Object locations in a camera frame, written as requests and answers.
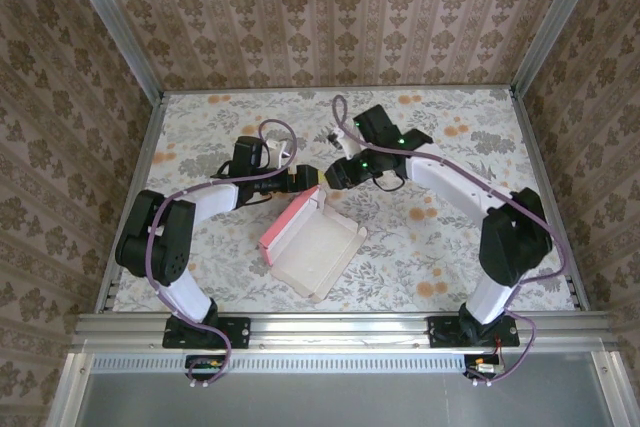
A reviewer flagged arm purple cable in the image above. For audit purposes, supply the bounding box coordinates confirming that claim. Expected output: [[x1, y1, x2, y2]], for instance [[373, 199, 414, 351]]
[[149, 119, 299, 388], [332, 94, 569, 388]]

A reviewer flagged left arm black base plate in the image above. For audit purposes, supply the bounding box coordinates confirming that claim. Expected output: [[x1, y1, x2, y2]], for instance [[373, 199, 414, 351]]
[[163, 315, 251, 349]]

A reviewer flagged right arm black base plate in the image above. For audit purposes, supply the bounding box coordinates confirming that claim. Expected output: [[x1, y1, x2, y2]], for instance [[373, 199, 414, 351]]
[[428, 315, 521, 349]]

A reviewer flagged wide aluminium frame rail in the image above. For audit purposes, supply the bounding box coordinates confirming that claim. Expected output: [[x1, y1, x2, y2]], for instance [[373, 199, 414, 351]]
[[69, 310, 619, 354]]

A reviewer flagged narrow aluminium side rail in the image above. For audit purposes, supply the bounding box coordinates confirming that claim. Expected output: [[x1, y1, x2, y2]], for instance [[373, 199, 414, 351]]
[[509, 86, 591, 313], [94, 91, 169, 316]]

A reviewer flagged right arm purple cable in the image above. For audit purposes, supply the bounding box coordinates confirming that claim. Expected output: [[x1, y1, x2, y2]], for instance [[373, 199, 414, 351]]
[[332, 94, 569, 388]]

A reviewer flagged slotted grey cable duct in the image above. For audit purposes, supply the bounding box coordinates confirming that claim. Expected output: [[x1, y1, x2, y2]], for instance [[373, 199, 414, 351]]
[[89, 354, 601, 374]]

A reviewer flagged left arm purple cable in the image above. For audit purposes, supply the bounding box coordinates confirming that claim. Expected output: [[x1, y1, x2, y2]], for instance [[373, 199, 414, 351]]
[[149, 119, 299, 388]]

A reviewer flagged aluminium frame post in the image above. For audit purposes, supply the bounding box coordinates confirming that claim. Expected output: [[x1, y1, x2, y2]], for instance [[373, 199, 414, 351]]
[[57, 0, 166, 101], [509, 0, 601, 98]]

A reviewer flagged pink and white paper box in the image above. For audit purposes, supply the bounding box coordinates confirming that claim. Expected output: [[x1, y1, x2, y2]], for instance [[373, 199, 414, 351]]
[[257, 184, 369, 304]]

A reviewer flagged floral patterned tablecloth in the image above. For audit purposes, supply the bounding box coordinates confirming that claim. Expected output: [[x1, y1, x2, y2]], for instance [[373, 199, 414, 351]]
[[112, 89, 576, 313]]

